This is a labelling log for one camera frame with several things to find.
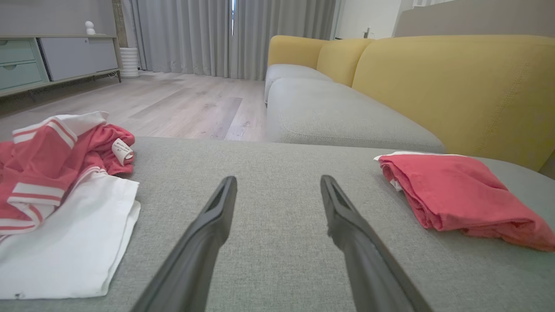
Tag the grey low partition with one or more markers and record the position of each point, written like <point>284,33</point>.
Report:
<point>477,19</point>

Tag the white ribbed plant pot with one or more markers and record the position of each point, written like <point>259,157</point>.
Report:
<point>129,63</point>

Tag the yellow sofa backrest cushion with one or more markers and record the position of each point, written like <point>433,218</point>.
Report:
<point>455,91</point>
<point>292,50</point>
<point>342,58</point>

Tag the grey pleated curtain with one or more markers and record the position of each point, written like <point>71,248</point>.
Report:
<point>186,39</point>

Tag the grey sofa ottoman seat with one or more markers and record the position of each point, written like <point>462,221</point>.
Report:
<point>277,173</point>

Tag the grey sofa seat cushion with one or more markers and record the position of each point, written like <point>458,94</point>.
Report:
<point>338,117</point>
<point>290,71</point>

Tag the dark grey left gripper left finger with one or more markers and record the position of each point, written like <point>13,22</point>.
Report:
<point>195,260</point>

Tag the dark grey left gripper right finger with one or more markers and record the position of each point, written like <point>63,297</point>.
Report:
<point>368,268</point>

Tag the small dark metal fixture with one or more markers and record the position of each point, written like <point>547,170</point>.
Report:
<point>367,33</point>

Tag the small white figurine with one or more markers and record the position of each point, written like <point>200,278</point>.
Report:
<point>89,28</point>

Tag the red cloth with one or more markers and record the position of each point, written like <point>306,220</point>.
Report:
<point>459,195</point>

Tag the white and green TV cabinet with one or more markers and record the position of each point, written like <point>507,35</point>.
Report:
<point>73,56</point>

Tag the red and white shirt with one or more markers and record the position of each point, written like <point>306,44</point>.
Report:
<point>65,242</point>

